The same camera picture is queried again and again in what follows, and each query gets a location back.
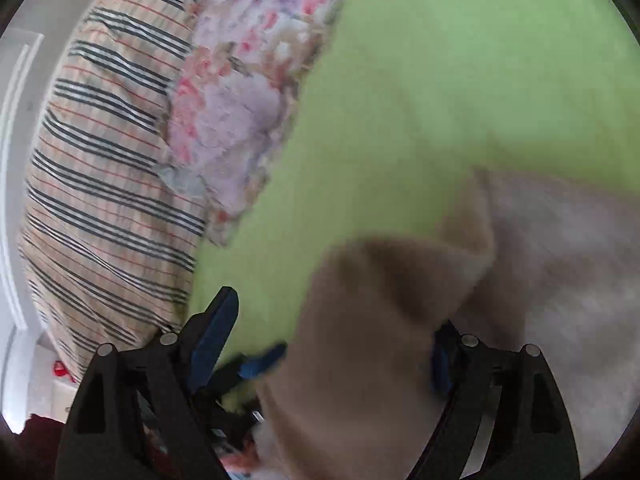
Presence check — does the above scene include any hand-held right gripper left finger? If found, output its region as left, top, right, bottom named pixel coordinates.
left=54, top=286, right=240, bottom=480

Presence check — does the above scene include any white door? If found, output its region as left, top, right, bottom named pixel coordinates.
left=0, top=27, right=48, bottom=433

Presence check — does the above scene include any purple peony print pillow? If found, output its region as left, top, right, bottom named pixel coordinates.
left=160, top=0, right=351, bottom=248

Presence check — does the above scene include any dark red cloth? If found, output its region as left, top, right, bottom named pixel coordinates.
left=17, top=411, right=68, bottom=480

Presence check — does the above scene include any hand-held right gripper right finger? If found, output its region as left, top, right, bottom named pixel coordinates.
left=407, top=320, right=581, bottom=480

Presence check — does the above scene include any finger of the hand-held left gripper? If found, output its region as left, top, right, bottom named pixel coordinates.
left=212, top=342, right=288, bottom=398

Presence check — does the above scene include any light green bed sheet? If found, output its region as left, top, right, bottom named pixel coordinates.
left=187, top=0, right=640, bottom=411

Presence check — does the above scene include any beige knit sweater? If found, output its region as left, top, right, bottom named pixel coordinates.
left=252, top=165, right=640, bottom=480

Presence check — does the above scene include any beige plaid quilt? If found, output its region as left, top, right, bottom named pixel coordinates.
left=17, top=0, right=211, bottom=386

